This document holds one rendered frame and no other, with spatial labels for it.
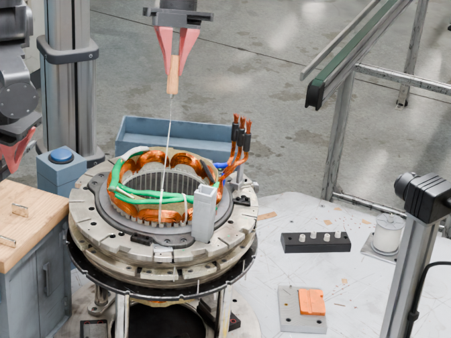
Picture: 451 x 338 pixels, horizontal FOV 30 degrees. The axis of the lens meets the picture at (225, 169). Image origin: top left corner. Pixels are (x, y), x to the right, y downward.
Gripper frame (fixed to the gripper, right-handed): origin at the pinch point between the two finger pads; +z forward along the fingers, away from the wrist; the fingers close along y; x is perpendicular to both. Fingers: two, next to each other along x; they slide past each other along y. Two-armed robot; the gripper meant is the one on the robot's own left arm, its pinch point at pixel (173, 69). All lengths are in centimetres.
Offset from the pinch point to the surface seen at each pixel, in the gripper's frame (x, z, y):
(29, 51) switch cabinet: 278, 17, -26
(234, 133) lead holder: 6.4, 10.3, 12.0
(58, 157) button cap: 32.1, 20.5, -16.1
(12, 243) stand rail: 2.1, 29.0, -23.3
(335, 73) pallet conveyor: 132, 7, 73
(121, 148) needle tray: 33.6, 18.5, -4.1
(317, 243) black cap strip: 40, 39, 41
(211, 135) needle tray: 39.5, 15.8, 14.8
